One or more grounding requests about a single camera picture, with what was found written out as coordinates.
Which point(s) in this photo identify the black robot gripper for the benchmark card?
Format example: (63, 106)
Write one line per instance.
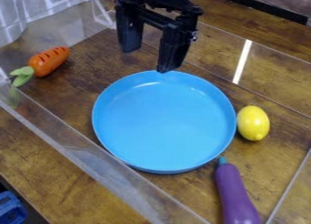
(179, 31)

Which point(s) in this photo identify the orange toy carrot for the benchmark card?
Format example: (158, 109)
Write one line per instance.
(42, 65)

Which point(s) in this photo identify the blue round plate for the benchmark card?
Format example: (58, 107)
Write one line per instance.
(166, 123)

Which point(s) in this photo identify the white mesh curtain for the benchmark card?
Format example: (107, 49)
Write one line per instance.
(19, 12)

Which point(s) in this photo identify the yellow toy lemon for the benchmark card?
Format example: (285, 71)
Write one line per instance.
(253, 123)

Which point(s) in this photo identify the purple toy eggplant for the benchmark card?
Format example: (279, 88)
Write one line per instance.
(238, 209)

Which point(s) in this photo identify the blue box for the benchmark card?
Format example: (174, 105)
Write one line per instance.
(12, 211)

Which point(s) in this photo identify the clear acrylic corner bracket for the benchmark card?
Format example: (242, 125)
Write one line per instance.
(103, 16)

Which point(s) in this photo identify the clear acrylic front wall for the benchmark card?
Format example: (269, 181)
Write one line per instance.
(154, 203)

